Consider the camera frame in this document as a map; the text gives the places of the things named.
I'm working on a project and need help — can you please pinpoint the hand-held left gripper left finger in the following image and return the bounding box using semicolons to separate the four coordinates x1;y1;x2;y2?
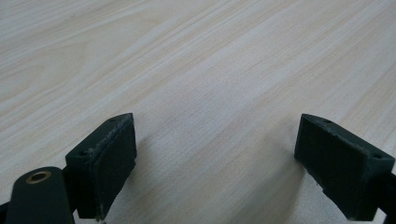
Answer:
64;112;138;222

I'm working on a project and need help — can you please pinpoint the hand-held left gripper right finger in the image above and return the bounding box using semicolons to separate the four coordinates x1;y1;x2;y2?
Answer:
293;113;396;222

